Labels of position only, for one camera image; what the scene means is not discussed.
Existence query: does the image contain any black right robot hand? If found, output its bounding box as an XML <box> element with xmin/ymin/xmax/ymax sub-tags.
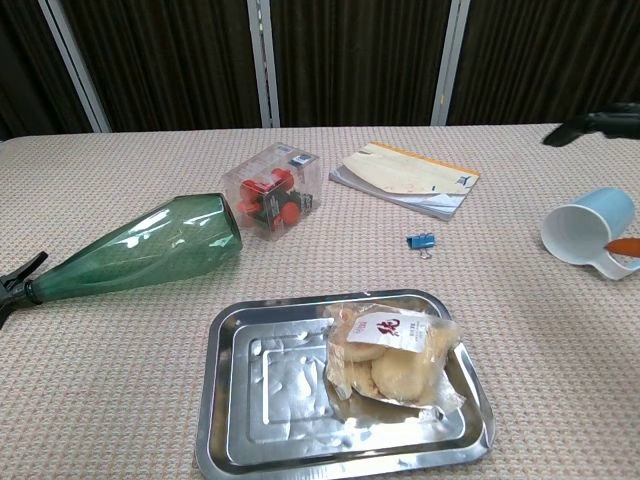
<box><xmin>543</xmin><ymin>102</ymin><xmax>640</xmax><ymax>148</ymax></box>

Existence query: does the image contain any bagged bread with white label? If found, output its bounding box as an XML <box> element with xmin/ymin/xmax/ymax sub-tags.
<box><xmin>322</xmin><ymin>299</ymin><xmax>467</xmax><ymax>414</ymax></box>

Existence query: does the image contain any stainless steel rectangular tray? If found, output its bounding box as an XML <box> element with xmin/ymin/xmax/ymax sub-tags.
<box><xmin>193</xmin><ymin>288</ymin><xmax>496</xmax><ymax>480</ymax></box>

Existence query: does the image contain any dark brown curtain panel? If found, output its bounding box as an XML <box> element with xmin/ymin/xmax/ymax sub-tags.
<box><xmin>447</xmin><ymin>0</ymin><xmax>640</xmax><ymax>126</ymax></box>
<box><xmin>269</xmin><ymin>0</ymin><xmax>454</xmax><ymax>129</ymax></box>
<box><xmin>0</xmin><ymin>0</ymin><xmax>97</xmax><ymax>142</ymax></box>
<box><xmin>59</xmin><ymin>0</ymin><xmax>265</xmax><ymax>134</ymax></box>

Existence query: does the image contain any light blue mug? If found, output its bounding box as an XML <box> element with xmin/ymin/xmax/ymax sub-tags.
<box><xmin>541</xmin><ymin>186</ymin><xmax>640</xmax><ymax>282</ymax></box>

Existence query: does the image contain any paper notepad with yellow edge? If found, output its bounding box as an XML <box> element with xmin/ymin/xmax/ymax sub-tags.
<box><xmin>328</xmin><ymin>141</ymin><xmax>481</xmax><ymax>223</ymax></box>

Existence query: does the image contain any blue binder clip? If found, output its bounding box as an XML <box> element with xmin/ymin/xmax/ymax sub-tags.
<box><xmin>405</xmin><ymin>232</ymin><xmax>436</xmax><ymax>261</ymax></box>

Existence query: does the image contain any clear box with red parts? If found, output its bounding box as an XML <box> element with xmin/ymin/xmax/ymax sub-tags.
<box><xmin>222</xmin><ymin>142</ymin><xmax>322</xmax><ymax>243</ymax></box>

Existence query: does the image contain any green plastic spray bottle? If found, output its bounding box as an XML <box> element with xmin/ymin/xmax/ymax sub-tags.
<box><xmin>0</xmin><ymin>192</ymin><xmax>245</xmax><ymax>331</ymax></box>

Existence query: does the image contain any beige woven tablecloth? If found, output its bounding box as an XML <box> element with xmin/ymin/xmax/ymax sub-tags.
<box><xmin>0</xmin><ymin>122</ymin><xmax>640</xmax><ymax>480</ymax></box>

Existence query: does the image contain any grey metal post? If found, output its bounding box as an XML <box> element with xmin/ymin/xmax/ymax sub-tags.
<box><xmin>246</xmin><ymin>0</ymin><xmax>282</xmax><ymax>129</ymax></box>
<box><xmin>430</xmin><ymin>0</ymin><xmax>472</xmax><ymax>127</ymax></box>
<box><xmin>38</xmin><ymin>0</ymin><xmax>112</xmax><ymax>134</ymax></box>

